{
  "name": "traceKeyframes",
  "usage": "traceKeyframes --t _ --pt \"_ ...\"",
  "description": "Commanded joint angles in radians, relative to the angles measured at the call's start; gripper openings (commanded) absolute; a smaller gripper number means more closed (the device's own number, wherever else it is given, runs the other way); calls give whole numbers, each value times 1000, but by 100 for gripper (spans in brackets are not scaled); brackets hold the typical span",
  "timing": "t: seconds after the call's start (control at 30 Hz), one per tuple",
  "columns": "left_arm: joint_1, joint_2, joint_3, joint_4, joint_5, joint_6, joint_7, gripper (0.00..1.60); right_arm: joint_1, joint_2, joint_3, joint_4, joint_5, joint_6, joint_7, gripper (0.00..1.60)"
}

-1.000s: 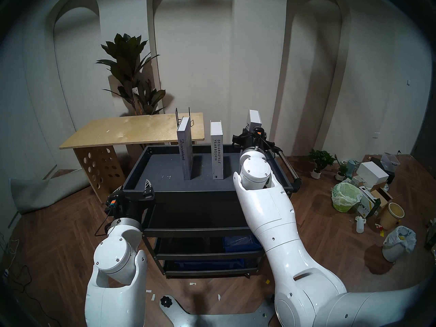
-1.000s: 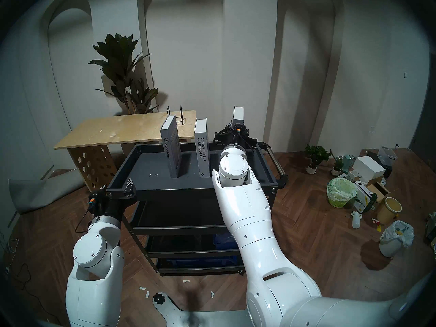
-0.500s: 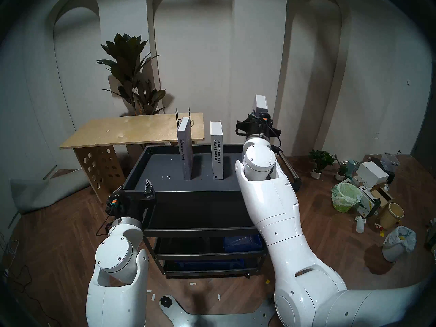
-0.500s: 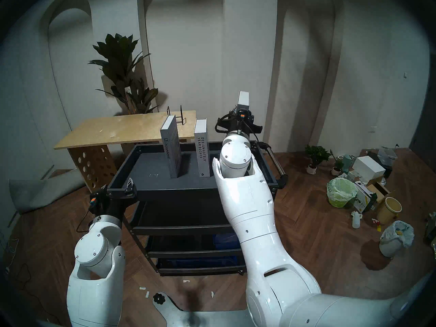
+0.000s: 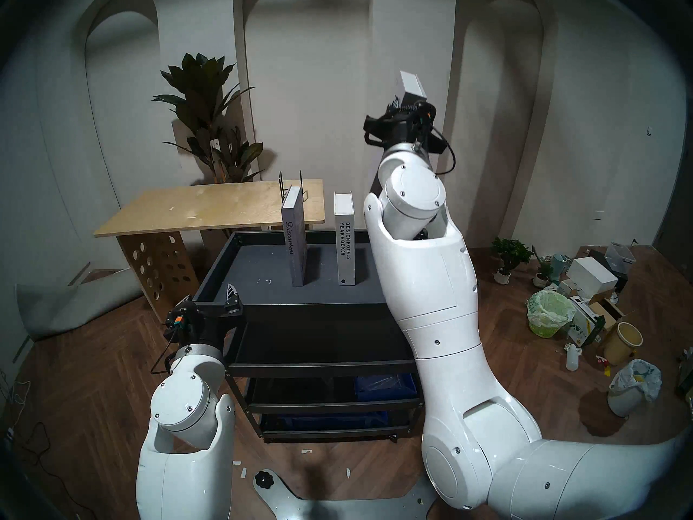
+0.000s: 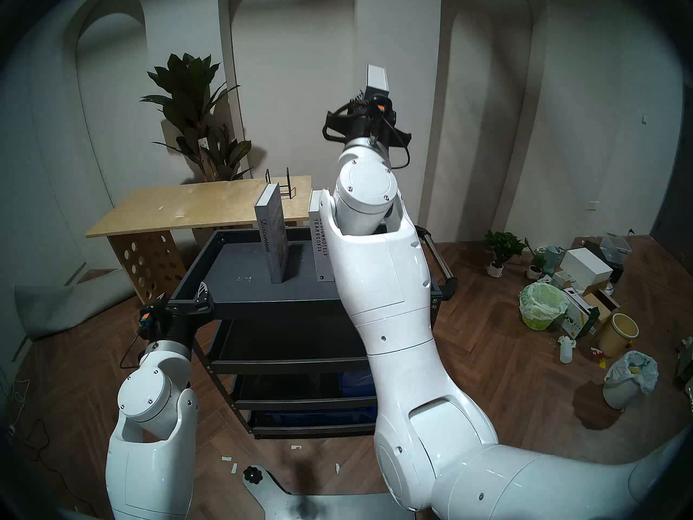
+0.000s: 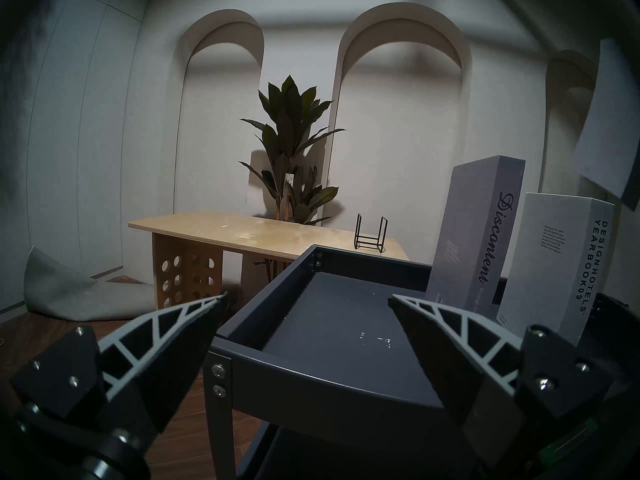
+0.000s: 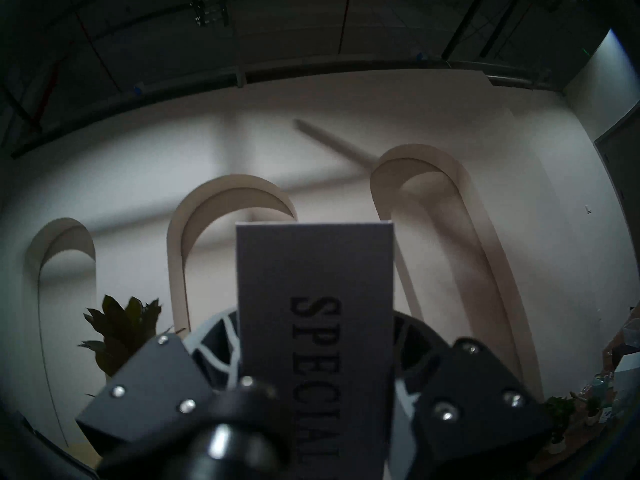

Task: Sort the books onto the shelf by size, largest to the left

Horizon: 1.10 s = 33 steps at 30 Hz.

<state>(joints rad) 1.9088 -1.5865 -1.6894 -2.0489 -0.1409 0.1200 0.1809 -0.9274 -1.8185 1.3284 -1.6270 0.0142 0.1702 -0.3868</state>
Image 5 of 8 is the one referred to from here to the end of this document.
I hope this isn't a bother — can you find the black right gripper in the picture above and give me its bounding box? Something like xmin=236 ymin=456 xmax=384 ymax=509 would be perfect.
xmin=364 ymin=93 xmax=451 ymax=158

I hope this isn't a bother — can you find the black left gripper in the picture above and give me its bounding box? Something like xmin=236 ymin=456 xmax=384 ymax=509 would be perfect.
xmin=165 ymin=283 xmax=244 ymax=353

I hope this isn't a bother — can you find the tall grey Special Issue book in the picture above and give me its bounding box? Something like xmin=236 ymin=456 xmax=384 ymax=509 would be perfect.
xmin=397 ymin=70 xmax=428 ymax=101

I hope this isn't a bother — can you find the black three-tier utility cart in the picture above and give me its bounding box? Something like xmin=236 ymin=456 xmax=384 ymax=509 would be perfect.
xmin=192 ymin=229 xmax=428 ymax=444

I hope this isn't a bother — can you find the light wooden table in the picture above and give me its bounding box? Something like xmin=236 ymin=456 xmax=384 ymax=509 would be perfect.
xmin=94 ymin=179 xmax=326 ymax=326

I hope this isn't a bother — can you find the grey Discontent book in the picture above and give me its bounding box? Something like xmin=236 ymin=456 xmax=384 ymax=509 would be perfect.
xmin=281 ymin=186 xmax=308 ymax=287

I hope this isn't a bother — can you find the white Design Hotels Yearbook book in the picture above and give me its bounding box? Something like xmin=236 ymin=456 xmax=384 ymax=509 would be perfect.
xmin=334 ymin=192 xmax=356 ymax=287

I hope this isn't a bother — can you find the wide blue plastic bin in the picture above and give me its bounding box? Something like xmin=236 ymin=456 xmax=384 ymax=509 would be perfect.
xmin=276 ymin=412 xmax=390 ymax=432

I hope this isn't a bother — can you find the small bushy potted plant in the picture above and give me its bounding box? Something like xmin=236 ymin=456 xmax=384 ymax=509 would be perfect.
xmin=491 ymin=237 xmax=534 ymax=285

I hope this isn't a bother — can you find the large dark-leaved potted plant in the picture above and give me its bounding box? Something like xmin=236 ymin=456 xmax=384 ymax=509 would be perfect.
xmin=152 ymin=53 xmax=264 ymax=185

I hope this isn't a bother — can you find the small blue plastic bin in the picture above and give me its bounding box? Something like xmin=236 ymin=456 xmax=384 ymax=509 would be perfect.
xmin=354 ymin=374 xmax=419 ymax=402

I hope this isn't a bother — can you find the bin with green bag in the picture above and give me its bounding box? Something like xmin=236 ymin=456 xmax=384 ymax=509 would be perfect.
xmin=527 ymin=290 xmax=576 ymax=339

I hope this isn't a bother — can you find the white cardboard box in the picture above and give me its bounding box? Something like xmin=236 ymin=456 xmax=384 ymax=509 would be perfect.
xmin=567 ymin=257 xmax=618 ymax=295

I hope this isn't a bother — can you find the clear plastic storage container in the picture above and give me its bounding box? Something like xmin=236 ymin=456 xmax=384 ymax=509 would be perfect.
xmin=605 ymin=243 xmax=637 ymax=269

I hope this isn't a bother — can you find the green and white carton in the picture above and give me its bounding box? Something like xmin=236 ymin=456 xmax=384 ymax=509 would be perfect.
xmin=568 ymin=300 xmax=606 ymax=347

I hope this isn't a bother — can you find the open brown cardboard box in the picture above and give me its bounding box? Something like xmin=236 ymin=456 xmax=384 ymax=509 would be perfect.
xmin=587 ymin=298 xmax=639 ymax=331

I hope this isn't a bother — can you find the yellow bucket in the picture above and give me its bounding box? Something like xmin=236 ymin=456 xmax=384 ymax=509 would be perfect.
xmin=603 ymin=322 xmax=644 ymax=366

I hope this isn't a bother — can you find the bin with white bag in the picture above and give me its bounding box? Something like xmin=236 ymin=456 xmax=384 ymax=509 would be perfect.
xmin=607 ymin=359 xmax=662 ymax=418

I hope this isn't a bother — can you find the black wire book holder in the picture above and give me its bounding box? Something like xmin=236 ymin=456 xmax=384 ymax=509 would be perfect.
xmin=278 ymin=171 xmax=312 ymax=203

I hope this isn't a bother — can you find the black floor cable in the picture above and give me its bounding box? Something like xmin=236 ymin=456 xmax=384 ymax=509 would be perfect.
xmin=5 ymin=420 xmax=93 ymax=517

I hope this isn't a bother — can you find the grey metal robot base plate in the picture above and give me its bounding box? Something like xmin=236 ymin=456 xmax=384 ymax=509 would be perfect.
xmin=254 ymin=469 xmax=438 ymax=520

